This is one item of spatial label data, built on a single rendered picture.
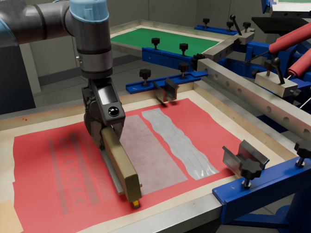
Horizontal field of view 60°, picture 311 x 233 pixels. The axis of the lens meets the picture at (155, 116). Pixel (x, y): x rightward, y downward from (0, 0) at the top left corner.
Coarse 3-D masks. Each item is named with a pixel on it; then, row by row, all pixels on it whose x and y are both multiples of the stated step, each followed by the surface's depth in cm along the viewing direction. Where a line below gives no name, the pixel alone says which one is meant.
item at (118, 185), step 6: (102, 144) 73; (102, 150) 70; (102, 156) 70; (108, 156) 68; (108, 162) 66; (108, 168) 65; (114, 174) 63; (114, 180) 61; (120, 186) 60; (120, 192) 58
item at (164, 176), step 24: (216, 144) 78; (144, 168) 69; (168, 168) 69; (216, 168) 69; (24, 192) 63; (48, 192) 63; (144, 192) 62; (168, 192) 63; (24, 216) 57; (48, 216) 57; (72, 216) 57; (96, 216) 57; (120, 216) 57
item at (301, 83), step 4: (292, 80) 95; (296, 80) 95; (300, 80) 95; (300, 84) 92; (304, 84) 92; (308, 84) 92; (264, 88) 90; (300, 88) 91; (304, 88) 92; (308, 88) 92; (272, 92) 87; (304, 92) 93; (308, 92) 94; (304, 96) 94
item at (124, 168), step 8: (104, 128) 67; (104, 136) 65; (112, 136) 64; (104, 144) 69; (112, 144) 62; (120, 144) 62; (112, 152) 60; (120, 152) 59; (112, 160) 62; (120, 160) 57; (128, 160) 57; (120, 168) 55; (128, 168) 55; (120, 176) 57; (128, 176) 53; (136, 176) 54; (128, 184) 54; (136, 184) 55; (128, 192) 55; (136, 192) 56; (128, 200) 57
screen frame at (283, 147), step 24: (120, 96) 96; (144, 96) 100; (216, 96) 96; (0, 120) 82; (24, 120) 85; (48, 120) 89; (240, 120) 85; (264, 144) 78; (288, 144) 72; (168, 216) 52; (192, 216) 52; (216, 216) 56
